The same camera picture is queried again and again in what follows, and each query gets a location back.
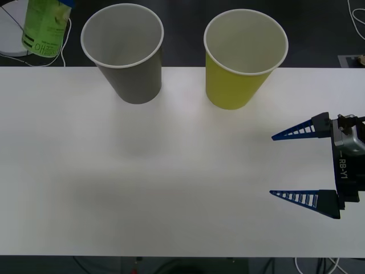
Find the grey plastic waste bin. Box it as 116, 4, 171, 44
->
80, 3, 165, 105

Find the round white flat base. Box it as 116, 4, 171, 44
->
0, 0, 34, 58

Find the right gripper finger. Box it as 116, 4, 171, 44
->
271, 112, 334, 142
269, 189, 342, 220

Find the white floor cable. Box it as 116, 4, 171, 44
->
294, 256, 346, 274

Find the yellow-green plastic waste bin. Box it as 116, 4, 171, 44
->
203, 9, 289, 111

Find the clear bottle with green label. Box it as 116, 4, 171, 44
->
21, 0, 72, 59

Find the looped white cable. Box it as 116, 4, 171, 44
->
346, 0, 365, 41

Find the thin white power cable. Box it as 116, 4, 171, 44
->
0, 18, 73, 69

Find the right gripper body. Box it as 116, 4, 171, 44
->
331, 142, 365, 212

